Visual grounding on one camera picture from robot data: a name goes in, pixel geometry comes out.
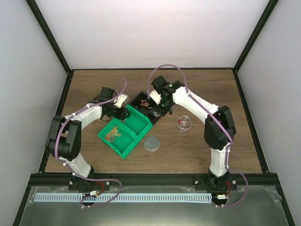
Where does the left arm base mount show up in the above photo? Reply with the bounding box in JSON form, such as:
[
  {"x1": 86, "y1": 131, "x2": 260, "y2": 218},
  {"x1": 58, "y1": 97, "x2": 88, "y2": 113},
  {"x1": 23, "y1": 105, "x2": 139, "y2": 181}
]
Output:
[{"x1": 68, "y1": 176, "x2": 110, "y2": 192}]

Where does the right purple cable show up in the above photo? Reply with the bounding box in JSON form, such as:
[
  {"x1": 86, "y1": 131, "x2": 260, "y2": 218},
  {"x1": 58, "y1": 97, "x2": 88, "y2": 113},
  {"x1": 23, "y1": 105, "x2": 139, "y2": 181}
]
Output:
[{"x1": 147, "y1": 64, "x2": 249, "y2": 209}]

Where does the metal scoop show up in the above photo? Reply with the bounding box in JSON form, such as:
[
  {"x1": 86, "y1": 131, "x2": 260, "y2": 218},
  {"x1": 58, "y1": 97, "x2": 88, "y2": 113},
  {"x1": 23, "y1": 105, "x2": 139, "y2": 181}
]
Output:
[{"x1": 150, "y1": 109, "x2": 160, "y2": 117}]

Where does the light blue slotted cable duct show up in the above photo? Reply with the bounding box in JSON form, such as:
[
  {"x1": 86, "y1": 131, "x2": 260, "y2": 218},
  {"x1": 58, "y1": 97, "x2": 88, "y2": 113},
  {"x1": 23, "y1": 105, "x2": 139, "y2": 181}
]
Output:
[{"x1": 33, "y1": 193, "x2": 212, "y2": 203}]

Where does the round grey lid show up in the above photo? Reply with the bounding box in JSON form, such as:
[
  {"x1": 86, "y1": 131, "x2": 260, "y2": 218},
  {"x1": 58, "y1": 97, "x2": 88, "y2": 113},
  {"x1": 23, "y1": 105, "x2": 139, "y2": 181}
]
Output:
[{"x1": 144, "y1": 136, "x2": 160, "y2": 152}]

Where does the grey metal front panel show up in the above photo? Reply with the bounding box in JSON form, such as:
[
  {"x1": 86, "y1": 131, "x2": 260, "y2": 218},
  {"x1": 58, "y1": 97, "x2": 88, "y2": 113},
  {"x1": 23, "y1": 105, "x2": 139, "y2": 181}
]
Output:
[{"x1": 20, "y1": 186, "x2": 288, "y2": 226}]

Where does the green bin with star candies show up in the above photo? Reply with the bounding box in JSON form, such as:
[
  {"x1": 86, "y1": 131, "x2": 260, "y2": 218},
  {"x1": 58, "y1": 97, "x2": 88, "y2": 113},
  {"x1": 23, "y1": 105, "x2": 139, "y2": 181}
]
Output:
[{"x1": 97, "y1": 118, "x2": 138, "y2": 159}]

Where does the black plastic bin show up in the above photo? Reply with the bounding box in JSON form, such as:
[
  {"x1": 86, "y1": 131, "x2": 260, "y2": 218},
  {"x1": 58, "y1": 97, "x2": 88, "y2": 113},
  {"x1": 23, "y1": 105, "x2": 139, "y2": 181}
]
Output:
[{"x1": 129, "y1": 91, "x2": 167, "y2": 125}]

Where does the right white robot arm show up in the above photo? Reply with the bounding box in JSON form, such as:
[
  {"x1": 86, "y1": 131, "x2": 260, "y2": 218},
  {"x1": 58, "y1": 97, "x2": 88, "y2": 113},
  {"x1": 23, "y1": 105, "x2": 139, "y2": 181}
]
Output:
[{"x1": 147, "y1": 76, "x2": 237, "y2": 190}]

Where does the pile of star candies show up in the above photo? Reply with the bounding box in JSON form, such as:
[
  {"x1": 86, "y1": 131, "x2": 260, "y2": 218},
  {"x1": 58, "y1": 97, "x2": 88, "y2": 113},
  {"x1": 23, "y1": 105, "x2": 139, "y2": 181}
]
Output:
[{"x1": 105, "y1": 127, "x2": 121, "y2": 143}]

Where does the green bin with lollipop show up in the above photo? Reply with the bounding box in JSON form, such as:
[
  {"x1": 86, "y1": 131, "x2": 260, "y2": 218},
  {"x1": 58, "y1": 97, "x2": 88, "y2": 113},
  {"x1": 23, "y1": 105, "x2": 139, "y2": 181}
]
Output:
[{"x1": 121, "y1": 105, "x2": 153, "y2": 143}]

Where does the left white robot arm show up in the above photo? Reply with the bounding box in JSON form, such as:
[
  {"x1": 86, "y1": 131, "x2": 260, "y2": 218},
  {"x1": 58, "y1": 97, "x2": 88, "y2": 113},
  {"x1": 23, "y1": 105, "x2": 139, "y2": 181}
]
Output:
[{"x1": 45, "y1": 87, "x2": 130, "y2": 190}]

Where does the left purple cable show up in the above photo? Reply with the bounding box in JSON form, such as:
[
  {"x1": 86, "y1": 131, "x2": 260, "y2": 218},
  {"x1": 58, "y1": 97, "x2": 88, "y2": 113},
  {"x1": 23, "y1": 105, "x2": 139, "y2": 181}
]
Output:
[{"x1": 54, "y1": 78, "x2": 127, "y2": 209}]

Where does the black aluminium frame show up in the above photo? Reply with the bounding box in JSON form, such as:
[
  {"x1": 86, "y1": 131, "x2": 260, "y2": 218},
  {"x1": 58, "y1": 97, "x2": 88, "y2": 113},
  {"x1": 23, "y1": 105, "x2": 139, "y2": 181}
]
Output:
[{"x1": 13, "y1": 0, "x2": 294, "y2": 226}]

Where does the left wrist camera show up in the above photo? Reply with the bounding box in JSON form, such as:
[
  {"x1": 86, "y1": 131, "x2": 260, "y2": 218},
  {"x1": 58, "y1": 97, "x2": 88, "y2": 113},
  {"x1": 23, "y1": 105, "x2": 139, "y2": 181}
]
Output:
[{"x1": 114, "y1": 94, "x2": 129, "y2": 108}]

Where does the purple cable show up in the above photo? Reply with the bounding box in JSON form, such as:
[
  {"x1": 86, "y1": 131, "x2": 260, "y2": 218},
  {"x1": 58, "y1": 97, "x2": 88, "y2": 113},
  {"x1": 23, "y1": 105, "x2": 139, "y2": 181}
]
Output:
[
  {"x1": 54, "y1": 78, "x2": 127, "y2": 209},
  {"x1": 147, "y1": 64, "x2": 249, "y2": 209}
]

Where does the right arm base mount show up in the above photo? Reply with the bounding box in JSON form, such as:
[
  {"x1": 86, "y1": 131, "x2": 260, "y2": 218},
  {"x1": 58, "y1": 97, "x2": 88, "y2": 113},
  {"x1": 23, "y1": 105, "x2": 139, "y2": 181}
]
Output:
[{"x1": 193, "y1": 173, "x2": 237, "y2": 192}]

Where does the clear plastic cup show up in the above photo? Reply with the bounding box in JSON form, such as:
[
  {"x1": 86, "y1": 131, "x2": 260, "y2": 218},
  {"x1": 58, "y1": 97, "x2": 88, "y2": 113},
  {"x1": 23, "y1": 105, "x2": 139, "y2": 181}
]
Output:
[{"x1": 176, "y1": 115, "x2": 192, "y2": 132}]

